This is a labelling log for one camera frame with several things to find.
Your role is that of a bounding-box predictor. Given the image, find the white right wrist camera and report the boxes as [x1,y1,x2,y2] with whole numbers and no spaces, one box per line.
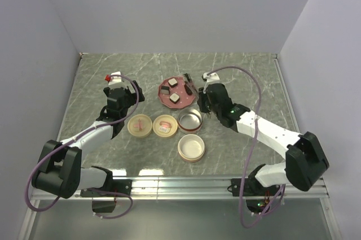
[202,72,220,84]

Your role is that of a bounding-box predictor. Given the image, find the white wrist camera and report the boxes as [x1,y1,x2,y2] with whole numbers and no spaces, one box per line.
[202,72,220,84]
[105,71,126,89]

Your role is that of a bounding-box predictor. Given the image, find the cream lid with pink knob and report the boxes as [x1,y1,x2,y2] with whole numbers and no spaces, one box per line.
[127,114,153,138]

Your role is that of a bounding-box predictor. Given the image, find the cream lunch box tier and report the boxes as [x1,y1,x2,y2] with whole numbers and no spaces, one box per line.
[177,134,205,163]

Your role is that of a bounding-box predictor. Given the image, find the steel lunch box tier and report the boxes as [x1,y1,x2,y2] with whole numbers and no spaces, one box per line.
[177,108,202,134]

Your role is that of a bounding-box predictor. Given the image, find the black spiky sea cucumber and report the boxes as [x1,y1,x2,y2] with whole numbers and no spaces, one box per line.
[184,84,192,95]

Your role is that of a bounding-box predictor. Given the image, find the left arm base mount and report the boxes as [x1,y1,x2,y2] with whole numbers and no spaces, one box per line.
[80,179,133,198]

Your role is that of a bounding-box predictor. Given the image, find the sushi piece back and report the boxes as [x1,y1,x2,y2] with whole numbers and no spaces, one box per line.
[168,78,178,88]

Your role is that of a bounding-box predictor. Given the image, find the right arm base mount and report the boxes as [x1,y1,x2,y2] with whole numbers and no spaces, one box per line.
[230,177,283,197]

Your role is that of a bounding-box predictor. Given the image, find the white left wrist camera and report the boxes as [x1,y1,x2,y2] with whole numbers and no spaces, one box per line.
[105,71,126,89]

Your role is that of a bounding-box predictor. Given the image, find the metal tongs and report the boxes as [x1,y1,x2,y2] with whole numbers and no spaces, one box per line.
[183,73,199,99]

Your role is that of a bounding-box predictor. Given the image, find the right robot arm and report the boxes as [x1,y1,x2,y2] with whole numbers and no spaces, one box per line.
[197,83,329,195]

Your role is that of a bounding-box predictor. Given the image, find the cream lid with barcode label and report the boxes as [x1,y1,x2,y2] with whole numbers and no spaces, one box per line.
[152,115,178,138]

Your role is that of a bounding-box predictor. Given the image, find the pink dotted plate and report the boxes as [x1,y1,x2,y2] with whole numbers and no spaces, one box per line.
[157,76,195,109]

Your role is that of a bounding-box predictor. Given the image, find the sushi piece front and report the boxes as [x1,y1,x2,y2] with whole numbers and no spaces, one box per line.
[169,93,180,103]

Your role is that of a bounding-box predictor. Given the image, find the sushi piece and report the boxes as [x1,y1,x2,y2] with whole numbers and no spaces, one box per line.
[160,86,170,95]
[168,78,178,88]
[169,93,180,103]

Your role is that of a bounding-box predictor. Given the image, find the sushi piece left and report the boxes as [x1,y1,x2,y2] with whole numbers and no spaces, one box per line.
[160,86,170,95]

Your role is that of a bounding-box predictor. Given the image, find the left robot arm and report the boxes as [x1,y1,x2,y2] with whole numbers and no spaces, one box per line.
[29,80,145,198]

